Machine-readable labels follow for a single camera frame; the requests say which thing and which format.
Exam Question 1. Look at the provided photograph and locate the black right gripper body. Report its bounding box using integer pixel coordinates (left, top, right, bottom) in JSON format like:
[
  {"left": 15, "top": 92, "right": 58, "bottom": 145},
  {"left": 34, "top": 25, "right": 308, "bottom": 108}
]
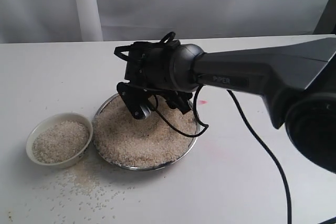
[{"left": 123, "top": 40, "right": 193, "bottom": 103}]

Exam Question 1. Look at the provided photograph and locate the stainless steel round pan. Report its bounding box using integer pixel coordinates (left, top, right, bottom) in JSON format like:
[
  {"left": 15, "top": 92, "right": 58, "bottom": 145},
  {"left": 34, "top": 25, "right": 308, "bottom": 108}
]
[{"left": 92, "top": 93, "right": 203, "bottom": 172}]

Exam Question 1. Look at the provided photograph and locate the spilled rice on table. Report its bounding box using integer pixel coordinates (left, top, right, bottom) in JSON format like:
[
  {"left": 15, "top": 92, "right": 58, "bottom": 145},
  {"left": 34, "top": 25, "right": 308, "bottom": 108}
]
[{"left": 30, "top": 158, "right": 137, "bottom": 223}]

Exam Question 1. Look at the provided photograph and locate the white backdrop curtain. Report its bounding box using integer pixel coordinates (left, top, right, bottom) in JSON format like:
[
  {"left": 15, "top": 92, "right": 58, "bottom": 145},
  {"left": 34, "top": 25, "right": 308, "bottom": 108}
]
[{"left": 1, "top": 0, "right": 330, "bottom": 44}]

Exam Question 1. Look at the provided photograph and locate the white ceramic bowl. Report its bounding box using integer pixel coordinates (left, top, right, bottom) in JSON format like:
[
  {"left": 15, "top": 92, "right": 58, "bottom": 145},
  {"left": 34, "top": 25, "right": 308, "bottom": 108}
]
[{"left": 26, "top": 112, "right": 93, "bottom": 169}]

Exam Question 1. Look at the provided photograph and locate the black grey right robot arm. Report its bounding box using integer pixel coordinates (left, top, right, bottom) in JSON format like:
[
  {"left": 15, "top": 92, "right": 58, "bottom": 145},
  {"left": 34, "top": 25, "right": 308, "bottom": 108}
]
[{"left": 114, "top": 37, "right": 335, "bottom": 172}]

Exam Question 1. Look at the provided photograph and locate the rice in steel pan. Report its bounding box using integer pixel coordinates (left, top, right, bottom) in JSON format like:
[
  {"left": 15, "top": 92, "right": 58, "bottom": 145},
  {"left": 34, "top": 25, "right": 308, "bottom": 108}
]
[{"left": 93, "top": 95, "right": 198, "bottom": 168}]

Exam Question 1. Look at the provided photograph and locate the black camera cable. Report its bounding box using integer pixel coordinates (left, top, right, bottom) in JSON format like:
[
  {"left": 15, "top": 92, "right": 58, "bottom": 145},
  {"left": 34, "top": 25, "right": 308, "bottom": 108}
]
[{"left": 114, "top": 31, "right": 293, "bottom": 224}]

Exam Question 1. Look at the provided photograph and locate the rice in white bowl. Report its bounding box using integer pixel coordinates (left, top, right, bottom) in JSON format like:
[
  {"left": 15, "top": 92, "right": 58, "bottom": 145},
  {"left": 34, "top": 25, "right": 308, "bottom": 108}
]
[{"left": 32, "top": 121, "right": 90, "bottom": 164}]

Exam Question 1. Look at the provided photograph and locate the dark stand at right edge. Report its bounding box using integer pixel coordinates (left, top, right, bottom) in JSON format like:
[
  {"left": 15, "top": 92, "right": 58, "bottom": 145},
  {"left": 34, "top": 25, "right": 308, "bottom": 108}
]
[{"left": 313, "top": 0, "right": 335, "bottom": 35}]

